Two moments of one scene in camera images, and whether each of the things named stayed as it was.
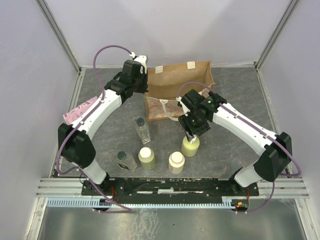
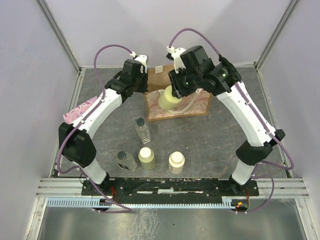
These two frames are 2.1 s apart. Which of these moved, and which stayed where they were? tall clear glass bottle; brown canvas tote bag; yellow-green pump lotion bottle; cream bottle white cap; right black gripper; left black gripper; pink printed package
Moved: yellow-green pump lotion bottle; right black gripper
Stayed: tall clear glass bottle; cream bottle white cap; left black gripper; pink printed package; brown canvas tote bag
